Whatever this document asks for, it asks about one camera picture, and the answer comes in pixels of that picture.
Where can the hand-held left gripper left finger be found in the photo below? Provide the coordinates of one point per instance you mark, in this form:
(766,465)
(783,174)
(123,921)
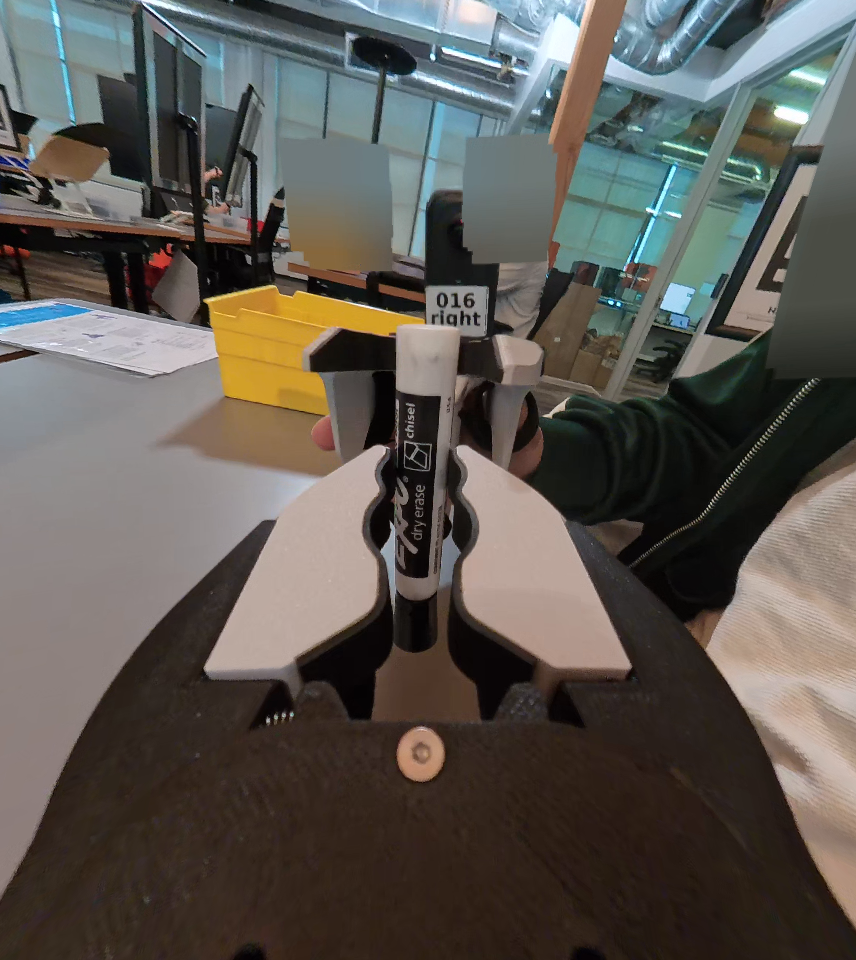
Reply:
(300,585)

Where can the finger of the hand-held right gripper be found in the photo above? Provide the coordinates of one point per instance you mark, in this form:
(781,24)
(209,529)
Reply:
(503,405)
(345,405)

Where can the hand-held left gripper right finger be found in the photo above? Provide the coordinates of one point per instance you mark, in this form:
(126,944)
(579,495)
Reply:
(540,585)

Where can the black white dry erase marker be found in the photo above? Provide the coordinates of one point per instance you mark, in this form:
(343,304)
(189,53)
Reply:
(420,450)

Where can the yellow plastic bin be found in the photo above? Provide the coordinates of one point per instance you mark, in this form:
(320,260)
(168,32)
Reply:
(263,352)

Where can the person's right forearm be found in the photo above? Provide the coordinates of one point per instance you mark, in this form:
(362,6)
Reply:
(608,465)

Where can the grey desk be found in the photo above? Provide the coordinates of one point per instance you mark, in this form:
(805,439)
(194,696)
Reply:
(97,487)

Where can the long wooden-edged desk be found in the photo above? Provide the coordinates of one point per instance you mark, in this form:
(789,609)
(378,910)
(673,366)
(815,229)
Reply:
(97,219)

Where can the person's right hand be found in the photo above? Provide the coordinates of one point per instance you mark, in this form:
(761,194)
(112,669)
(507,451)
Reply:
(529,457)

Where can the brown cardboard box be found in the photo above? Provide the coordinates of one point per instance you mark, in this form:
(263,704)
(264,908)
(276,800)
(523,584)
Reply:
(566,330)

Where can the black disc-topped pole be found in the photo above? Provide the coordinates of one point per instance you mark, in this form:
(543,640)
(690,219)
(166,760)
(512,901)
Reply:
(383,56)

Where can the black computer monitor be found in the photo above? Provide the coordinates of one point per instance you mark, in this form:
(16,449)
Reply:
(244,142)
(169,97)
(118,127)

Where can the printed paper sheet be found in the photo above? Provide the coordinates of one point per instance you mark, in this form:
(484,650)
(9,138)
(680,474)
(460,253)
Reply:
(97,334)

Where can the black framed fiducial sign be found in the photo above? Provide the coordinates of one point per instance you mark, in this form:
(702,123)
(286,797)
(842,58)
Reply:
(765,255)

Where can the white ribbed garment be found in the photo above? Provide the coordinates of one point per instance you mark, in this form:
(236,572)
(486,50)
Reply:
(833,712)

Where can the folded cardboard sheet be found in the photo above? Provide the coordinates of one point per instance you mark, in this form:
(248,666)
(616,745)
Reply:
(67,154)

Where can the wooden post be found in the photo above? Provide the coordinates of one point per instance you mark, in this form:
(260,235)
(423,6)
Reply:
(585,75)

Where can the silver ventilation duct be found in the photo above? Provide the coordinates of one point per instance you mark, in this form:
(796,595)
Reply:
(668,37)

